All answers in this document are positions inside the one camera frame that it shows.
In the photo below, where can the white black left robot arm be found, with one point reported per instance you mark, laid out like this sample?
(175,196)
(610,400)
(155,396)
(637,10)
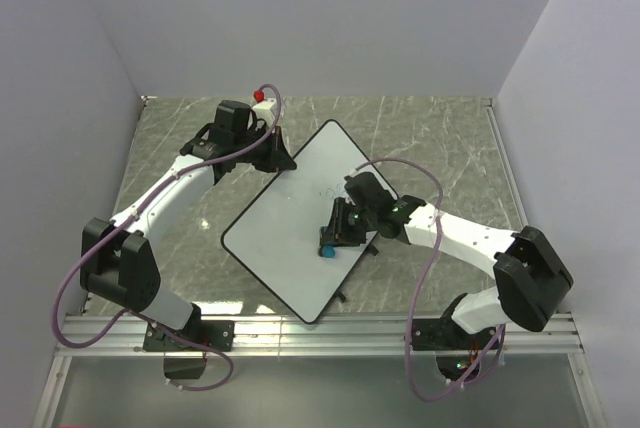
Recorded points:
(119,263)

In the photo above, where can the blue bone-shaped whiteboard eraser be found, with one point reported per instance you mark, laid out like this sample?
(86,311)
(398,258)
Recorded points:
(327,251)

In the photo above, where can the white whiteboard black frame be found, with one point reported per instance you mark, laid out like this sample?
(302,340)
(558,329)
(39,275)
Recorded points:
(276,237)

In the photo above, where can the aluminium right side rail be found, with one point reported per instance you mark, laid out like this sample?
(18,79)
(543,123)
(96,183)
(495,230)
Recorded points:
(515,173)

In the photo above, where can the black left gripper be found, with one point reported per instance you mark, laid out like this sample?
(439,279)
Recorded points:
(279,158)

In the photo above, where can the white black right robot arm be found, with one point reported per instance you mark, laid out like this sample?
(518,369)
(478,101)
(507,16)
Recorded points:
(413,221)

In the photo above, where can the aluminium rail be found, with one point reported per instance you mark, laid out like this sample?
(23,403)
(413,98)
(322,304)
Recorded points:
(336,335)
(515,173)

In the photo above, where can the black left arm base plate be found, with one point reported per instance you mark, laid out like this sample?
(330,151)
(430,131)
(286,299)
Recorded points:
(217,334)

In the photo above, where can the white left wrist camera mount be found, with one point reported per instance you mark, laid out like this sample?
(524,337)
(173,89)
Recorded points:
(265,107)

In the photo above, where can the aluminium front rail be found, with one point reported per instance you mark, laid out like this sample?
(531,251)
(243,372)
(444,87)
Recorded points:
(336,335)

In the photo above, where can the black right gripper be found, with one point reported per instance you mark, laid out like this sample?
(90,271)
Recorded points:
(338,234)

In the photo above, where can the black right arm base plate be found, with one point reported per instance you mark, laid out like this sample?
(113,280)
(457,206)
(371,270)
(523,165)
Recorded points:
(430,334)

